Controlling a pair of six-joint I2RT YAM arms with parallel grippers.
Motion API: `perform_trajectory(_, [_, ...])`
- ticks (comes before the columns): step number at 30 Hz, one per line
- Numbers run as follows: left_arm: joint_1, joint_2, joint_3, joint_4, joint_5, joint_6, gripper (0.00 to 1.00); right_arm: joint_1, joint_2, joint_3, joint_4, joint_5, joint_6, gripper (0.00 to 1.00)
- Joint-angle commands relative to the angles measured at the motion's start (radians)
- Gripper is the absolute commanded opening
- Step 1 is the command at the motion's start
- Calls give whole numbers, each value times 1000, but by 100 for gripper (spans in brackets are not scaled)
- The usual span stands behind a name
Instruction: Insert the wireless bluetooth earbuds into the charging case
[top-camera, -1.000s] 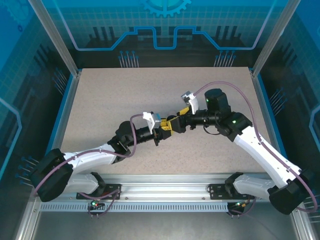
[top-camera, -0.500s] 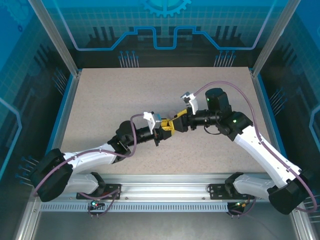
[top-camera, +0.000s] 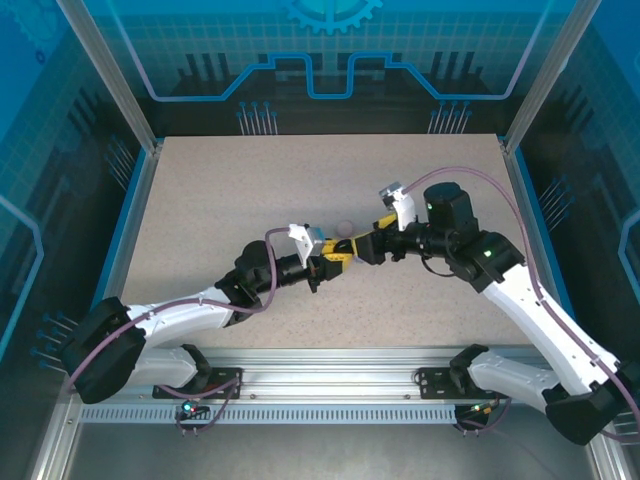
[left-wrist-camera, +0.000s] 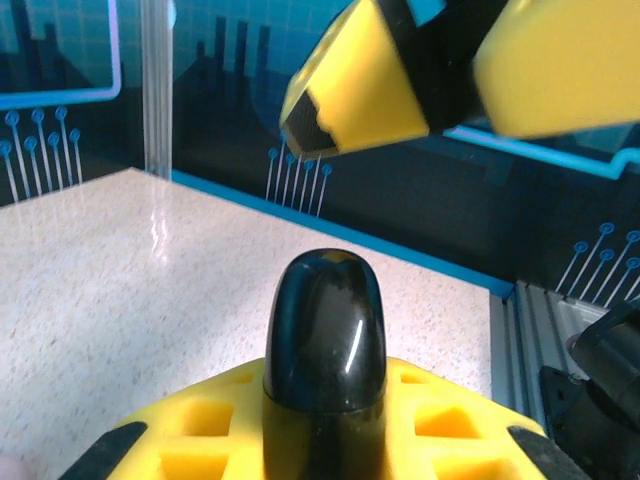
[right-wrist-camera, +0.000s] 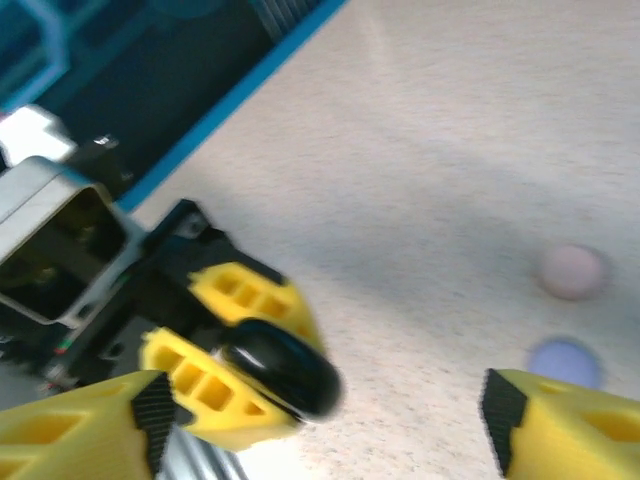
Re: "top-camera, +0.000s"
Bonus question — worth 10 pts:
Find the aluminium mounting rail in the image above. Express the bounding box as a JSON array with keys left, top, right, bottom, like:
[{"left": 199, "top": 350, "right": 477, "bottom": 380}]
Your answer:
[{"left": 79, "top": 346, "right": 566, "bottom": 407}]

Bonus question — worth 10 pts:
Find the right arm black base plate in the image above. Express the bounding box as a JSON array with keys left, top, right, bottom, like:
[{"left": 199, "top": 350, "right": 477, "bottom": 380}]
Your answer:
[{"left": 417, "top": 367, "right": 511, "bottom": 400}]

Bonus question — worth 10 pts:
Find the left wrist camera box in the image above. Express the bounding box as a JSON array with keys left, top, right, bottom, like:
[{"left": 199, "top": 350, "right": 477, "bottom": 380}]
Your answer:
[{"left": 288, "top": 222, "right": 327, "bottom": 262}]

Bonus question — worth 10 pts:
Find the slotted cable duct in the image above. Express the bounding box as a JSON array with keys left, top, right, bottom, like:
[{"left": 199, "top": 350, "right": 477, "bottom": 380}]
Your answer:
[{"left": 78, "top": 405, "right": 460, "bottom": 426}]

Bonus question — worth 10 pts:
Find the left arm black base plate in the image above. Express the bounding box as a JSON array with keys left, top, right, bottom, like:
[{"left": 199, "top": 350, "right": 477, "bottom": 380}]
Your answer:
[{"left": 152, "top": 367, "right": 245, "bottom": 401}]

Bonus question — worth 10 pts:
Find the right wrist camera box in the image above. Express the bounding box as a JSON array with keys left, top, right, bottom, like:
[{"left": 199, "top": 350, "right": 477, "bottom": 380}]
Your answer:
[{"left": 378, "top": 180, "right": 417, "bottom": 232}]

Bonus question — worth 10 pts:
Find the aluminium corner post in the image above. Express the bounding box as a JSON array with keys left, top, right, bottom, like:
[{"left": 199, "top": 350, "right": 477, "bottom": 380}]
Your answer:
[
  {"left": 55, "top": 0, "right": 164, "bottom": 154},
  {"left": 501, "top": 0, "right": 605, "bottom": 155}
]

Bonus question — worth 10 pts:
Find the grey metal panel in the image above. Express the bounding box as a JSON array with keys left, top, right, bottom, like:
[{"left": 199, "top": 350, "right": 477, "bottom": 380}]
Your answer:
[{"left": 27, "top": 389, "right": 626, "bottom": 480}]

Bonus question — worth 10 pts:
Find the blue table edge trim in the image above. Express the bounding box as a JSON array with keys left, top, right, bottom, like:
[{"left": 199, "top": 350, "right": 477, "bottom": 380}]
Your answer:
[
  {"left": 87, "top": 147, "right": 150, "bottom": 314},
  {"left": 514, "top": 147, "right": 589, "bottom": 351}
]

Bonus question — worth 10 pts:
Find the aluminium table side rail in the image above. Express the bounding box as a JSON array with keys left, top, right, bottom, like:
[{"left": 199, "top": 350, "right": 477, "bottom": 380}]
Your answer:
[
  {"left": 107, "top": 141, "right": 165, "bottom": 306},
  {"left": 501, "top": 141, "right": 566, "bottom": 316}
]

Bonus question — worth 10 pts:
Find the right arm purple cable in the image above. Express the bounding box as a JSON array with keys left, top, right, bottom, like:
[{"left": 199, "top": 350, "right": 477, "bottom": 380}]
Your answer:
[{"left": 407, "top": 167, "right": 640, "bottom": 444}]

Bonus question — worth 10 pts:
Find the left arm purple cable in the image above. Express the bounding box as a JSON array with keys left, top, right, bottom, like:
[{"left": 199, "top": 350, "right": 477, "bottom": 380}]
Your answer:
[{"left": 64, "top": 227, "right": 294, "bottom": 439}]

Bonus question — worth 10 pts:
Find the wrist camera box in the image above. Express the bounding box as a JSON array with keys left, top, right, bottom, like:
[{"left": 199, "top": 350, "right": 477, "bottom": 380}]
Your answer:
[
  {"left": 288, "top": 222, "right": 327, "bottom": 262},
  {"left": 378, "top": 180, "right": 417, "bottom": 232}
]

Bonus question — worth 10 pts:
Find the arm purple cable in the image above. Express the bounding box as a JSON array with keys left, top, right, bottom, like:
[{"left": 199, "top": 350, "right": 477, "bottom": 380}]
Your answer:
[
  {"left": 407, "top": 167, "right": 640, "bottom": 444},
  {"left": 64, "top": 227, "right": 294, "bottom": 439}
]

